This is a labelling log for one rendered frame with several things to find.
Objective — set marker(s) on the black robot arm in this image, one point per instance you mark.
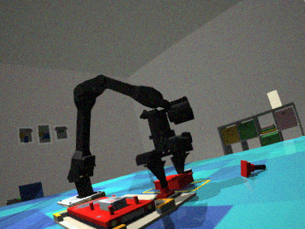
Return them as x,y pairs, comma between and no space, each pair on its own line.
85,94

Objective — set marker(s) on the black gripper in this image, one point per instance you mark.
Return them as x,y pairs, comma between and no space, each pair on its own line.
153,159

